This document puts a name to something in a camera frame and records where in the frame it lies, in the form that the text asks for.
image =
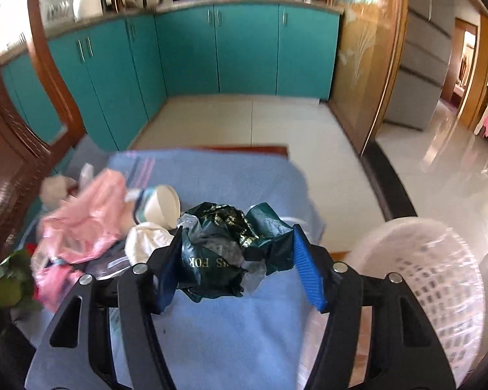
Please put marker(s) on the black door threshold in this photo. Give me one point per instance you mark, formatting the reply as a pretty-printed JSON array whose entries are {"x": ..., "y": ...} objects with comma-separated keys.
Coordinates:
[{"x": 390, "y": 183}]

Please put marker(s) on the pink hanging cloth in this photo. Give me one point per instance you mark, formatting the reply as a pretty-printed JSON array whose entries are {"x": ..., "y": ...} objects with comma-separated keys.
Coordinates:
[{"x": 486, "y": 124}]

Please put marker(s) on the dish rack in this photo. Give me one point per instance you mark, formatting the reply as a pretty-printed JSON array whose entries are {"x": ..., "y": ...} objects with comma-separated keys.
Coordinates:
[{"x": 57, "y": 8}]

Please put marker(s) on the pink packet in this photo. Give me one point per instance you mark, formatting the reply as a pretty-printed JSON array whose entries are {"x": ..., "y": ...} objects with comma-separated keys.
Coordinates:
[{"x": 55, "y": 286}]

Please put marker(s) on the wood framed glass door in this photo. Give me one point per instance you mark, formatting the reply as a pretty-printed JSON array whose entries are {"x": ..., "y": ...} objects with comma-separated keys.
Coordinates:
[{"x": 362, "y": 69}]

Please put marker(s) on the blue striped blanket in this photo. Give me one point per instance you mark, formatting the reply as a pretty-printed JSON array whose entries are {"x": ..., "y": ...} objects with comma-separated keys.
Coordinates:
[{"x": 227, "y": 333}]

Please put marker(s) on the grey kitchen countertop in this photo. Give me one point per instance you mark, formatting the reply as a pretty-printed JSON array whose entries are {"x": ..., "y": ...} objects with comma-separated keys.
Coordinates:
[{"x": 248, "y": 1}]

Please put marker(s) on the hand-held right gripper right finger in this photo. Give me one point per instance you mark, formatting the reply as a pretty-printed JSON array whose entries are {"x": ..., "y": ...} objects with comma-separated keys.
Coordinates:
[{"x": 309, "y": 268}]

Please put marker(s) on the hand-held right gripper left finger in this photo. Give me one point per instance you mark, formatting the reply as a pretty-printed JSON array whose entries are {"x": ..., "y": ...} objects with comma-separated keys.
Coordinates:
[{"x": 166, "y": 276}]

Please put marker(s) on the pink plastic bag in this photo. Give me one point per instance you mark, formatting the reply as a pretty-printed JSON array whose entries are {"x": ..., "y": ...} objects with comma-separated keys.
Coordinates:
[{"x": 89, "y": 215}]

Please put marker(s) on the white paper cup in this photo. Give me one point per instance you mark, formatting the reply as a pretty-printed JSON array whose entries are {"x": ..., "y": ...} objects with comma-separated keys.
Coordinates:
[{"x": 162, "y": 207}]

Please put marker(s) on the wooden door frame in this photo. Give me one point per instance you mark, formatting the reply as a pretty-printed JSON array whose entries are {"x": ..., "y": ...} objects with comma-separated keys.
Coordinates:
[{"x": 480, "y": 69}]

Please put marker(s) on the silver refrigerator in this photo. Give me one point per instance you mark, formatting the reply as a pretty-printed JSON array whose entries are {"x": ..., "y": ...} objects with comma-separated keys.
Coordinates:
[{"x": 423, "y": 48}]

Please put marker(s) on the green vegetable leaf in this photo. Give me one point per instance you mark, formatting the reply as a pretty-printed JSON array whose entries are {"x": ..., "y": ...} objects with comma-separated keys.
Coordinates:
[{"x": 4, "y": 284}]

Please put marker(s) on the dark green plastic bag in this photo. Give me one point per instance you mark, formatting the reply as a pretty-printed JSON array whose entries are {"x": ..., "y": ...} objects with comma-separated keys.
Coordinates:
[{"x": 211, "y": 252}]

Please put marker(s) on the white plastic basket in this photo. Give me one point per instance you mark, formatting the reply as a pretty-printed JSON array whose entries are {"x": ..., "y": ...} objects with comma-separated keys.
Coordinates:
[{"x": 431, "y": 272}]

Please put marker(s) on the teal kitchen cabinets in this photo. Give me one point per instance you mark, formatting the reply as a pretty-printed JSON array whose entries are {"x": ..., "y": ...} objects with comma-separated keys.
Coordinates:
[{"x": 248, "y": 48}]

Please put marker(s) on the crumpled white tissue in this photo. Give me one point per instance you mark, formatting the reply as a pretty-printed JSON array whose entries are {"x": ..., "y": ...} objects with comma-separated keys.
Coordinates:
[{"x": 146, "y": 239}]

